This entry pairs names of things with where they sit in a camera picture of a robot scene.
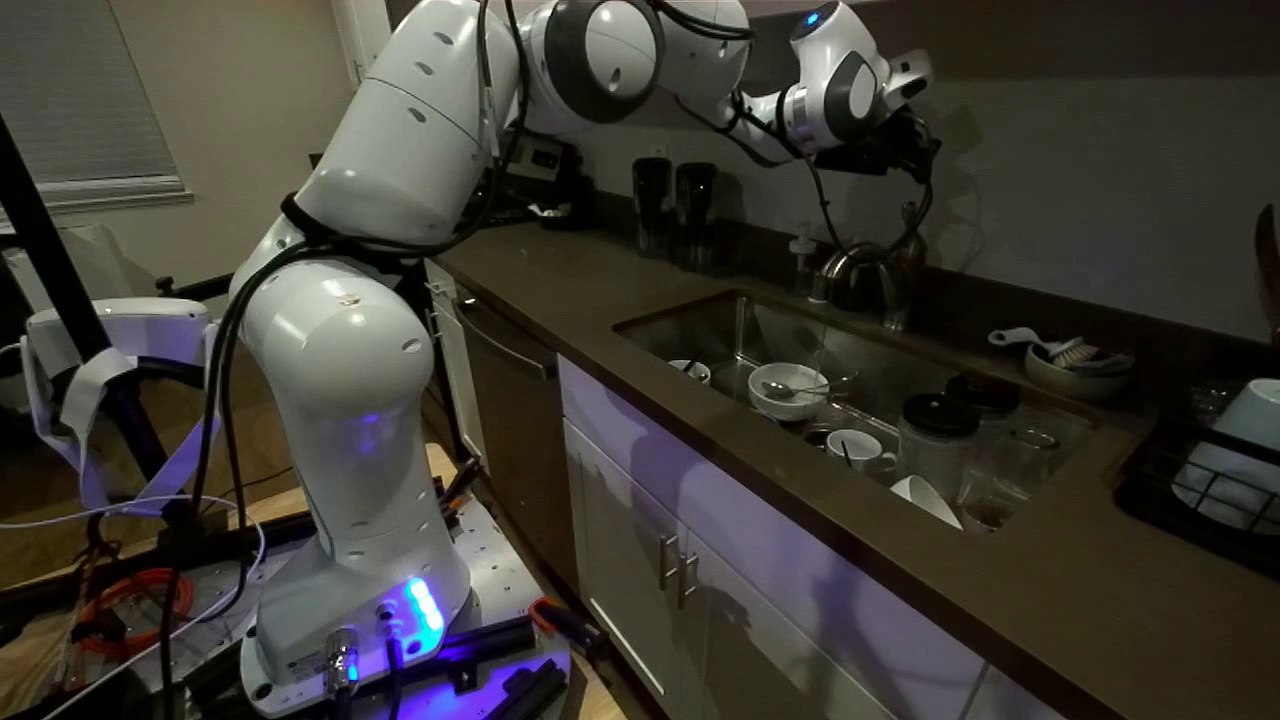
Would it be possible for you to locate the chrome faucet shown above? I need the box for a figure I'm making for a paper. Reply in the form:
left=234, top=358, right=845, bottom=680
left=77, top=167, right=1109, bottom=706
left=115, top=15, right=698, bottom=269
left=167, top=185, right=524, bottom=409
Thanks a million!
left=812, top=203, right=928, bottom=333

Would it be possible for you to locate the soap dispenser bottle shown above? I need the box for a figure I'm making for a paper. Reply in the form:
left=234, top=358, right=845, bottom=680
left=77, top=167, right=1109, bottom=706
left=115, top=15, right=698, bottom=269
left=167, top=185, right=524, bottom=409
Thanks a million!
left=788, top=222, right=817, bottom=297

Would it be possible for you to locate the dark tall tumbler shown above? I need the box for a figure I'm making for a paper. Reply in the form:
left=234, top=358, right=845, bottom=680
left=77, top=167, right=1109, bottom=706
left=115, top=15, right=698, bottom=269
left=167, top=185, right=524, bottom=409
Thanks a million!
left=674, top=161, right=719, bottom=272
left=631, top=156, right=674, bottom=257

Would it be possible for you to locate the steel sink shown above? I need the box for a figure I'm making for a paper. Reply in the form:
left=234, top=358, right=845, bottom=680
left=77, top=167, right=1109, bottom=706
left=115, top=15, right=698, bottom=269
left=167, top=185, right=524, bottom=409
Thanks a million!
left=612, top=289, right=1097, bottom=536

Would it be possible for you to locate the white dish brush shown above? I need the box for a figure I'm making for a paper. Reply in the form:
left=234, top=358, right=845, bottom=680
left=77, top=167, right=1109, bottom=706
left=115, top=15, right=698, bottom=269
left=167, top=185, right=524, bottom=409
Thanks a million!
left=988, top=326, right=1103, bottom=369

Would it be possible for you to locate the metal spoon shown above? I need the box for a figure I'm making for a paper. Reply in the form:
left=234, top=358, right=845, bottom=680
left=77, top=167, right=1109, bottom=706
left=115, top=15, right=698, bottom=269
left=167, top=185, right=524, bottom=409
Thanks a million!
left=761, top=376, right=857, bottom=400

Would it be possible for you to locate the grey bowl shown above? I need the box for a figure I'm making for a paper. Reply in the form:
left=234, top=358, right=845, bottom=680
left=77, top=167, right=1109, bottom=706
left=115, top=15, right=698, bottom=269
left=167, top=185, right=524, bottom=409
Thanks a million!
left=1024, top=341, right=1137, bottom=403

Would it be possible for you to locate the glass jar with black lid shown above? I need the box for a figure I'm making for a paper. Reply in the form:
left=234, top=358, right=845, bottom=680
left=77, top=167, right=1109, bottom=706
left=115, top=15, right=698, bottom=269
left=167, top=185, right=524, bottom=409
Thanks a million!
left=897, top=392, right=982, bottom=503

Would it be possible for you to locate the white mug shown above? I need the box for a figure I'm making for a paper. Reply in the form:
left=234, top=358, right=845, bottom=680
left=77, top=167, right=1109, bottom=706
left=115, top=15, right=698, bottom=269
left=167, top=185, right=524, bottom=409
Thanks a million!
left=825, top=428, right=899, bottom=474

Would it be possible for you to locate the clear drinking glass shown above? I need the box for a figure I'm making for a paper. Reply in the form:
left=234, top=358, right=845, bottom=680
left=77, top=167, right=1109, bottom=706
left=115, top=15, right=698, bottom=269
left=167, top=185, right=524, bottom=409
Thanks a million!
left=998, top=424, right=1063, bottom=493

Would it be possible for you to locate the white cup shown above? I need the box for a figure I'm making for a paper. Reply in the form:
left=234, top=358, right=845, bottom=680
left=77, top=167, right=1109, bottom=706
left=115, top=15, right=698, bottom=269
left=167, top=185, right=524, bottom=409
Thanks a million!
left=889, top=474, right=964, bottom=532

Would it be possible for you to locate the black coffee maker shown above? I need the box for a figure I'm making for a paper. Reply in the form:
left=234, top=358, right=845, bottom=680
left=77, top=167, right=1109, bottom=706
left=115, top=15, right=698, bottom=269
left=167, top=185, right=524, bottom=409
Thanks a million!
left=498, top=130, right=593, bottom=233

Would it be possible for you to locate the black dish rack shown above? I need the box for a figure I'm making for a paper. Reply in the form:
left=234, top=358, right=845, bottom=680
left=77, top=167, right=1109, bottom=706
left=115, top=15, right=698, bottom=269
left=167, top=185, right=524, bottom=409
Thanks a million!
left=1113, top=378, right=1280, bottom=583

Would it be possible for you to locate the dishwasher door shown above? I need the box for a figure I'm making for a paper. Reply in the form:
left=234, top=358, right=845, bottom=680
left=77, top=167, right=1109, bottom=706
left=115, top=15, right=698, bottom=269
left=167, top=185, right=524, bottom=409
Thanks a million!
left=452, top=284, right=583, bottom=593

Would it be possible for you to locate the white cabinet door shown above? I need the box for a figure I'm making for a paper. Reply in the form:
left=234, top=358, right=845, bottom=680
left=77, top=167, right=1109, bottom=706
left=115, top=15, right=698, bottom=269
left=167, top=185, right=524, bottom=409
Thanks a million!
left=563, top=418, right=703, bottom=720
left=684, top=530, right=901, bottom=720

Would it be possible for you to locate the orange and black clamp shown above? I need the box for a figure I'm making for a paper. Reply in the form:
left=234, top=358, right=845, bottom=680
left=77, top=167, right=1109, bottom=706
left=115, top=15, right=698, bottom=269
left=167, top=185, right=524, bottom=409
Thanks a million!
left=529, top=596, right=613, bottom=653

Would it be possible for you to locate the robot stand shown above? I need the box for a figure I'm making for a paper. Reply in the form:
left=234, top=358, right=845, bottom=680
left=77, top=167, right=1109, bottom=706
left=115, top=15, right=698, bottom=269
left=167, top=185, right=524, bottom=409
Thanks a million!
left=0, top=440, right=613, bottom=720

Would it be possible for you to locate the white headset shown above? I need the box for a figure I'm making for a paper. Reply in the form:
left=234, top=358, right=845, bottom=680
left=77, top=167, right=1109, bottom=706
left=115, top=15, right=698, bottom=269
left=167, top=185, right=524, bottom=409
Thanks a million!
left=18, top=296, right=223, bottom=513

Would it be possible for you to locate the window blind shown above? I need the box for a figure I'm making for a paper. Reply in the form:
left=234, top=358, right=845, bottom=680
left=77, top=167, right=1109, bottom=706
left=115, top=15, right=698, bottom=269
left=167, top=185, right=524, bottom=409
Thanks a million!
left=0, top=0, right=193, bottom=213

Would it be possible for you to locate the dishwasher door handle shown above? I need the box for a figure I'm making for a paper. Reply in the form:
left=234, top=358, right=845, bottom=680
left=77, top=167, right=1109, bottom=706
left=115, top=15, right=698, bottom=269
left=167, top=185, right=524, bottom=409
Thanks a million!
left=455, top=295, right=553, bottom=382

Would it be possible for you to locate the white cable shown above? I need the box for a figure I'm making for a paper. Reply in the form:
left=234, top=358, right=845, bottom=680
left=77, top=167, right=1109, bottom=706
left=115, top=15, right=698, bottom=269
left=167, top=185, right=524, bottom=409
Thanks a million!
left=0, top=494, right=267, bottom=720

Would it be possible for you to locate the coil of orange cable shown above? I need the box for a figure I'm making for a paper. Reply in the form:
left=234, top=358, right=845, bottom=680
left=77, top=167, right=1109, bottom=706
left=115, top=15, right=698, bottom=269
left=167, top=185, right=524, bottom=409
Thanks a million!
left=72, top=566, right=197, bottom=659

